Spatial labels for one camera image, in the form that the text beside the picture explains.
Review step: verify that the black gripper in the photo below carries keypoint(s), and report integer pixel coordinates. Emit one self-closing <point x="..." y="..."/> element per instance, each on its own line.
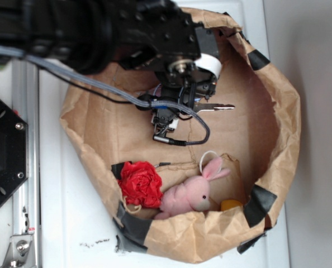
<point x="158" y="36"/>

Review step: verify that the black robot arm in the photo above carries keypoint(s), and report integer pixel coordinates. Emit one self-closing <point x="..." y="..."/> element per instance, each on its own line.
<point x="81" y="34"/>

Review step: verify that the brown paper bag tray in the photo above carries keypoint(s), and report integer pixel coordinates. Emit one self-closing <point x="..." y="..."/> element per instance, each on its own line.
<point x="259" y="141"/>

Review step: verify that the red crumpled paper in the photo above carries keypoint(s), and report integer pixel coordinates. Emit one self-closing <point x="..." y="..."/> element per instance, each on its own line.
<point x="140" y="184"/>

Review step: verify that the pink plush bunny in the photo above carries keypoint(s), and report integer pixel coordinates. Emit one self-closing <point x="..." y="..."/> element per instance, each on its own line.
<point x="194" y="193"/>

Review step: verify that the yellow rubber duck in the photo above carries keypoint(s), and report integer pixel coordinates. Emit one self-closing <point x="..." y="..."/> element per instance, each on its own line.
<point x="230" y="204"/>

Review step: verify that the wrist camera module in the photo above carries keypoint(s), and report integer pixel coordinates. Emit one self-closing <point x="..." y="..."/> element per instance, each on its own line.
<point x="164" y="120"/>

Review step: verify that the aluminium extrusion rail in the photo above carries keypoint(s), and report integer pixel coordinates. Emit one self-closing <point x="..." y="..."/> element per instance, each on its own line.
<point x="24" y="249"/>

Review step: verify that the black octagonal mount plate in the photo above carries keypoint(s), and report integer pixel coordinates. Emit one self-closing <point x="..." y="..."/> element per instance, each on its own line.
<point x="13" y="152"/>

